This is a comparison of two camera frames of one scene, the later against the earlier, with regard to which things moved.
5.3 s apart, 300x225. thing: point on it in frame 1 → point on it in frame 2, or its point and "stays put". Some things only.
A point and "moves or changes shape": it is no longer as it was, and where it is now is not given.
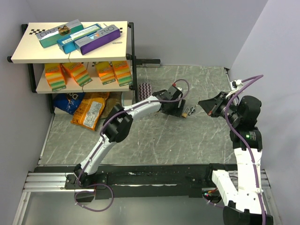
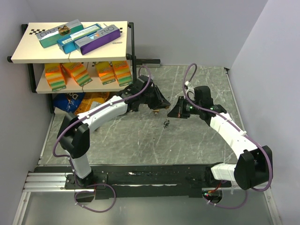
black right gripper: x=208 y=105 → x=178 y=111
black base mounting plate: x=144 y=181 stays put
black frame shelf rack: x=75 y=57 stays put
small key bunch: x=192 y=109 moves or changes shape
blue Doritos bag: x=68 y=102 stays put
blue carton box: x=67 y=44 stays put
